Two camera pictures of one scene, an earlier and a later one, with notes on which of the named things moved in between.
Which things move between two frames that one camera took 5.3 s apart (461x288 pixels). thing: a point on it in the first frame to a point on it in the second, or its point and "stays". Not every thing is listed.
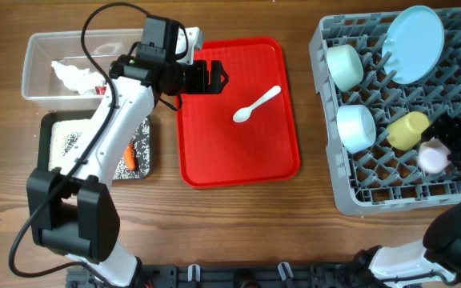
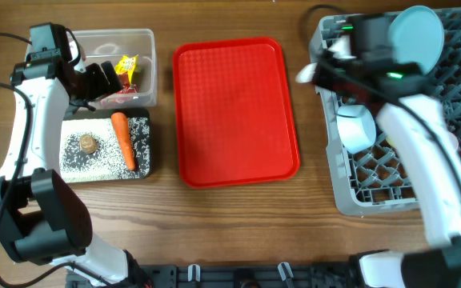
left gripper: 201,85 to 100,87
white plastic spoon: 243,114 to 306,73
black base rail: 358,274 stays
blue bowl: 356,126 stays
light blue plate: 412,44 stays
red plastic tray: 246,135 stays
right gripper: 445,130 to 322,74
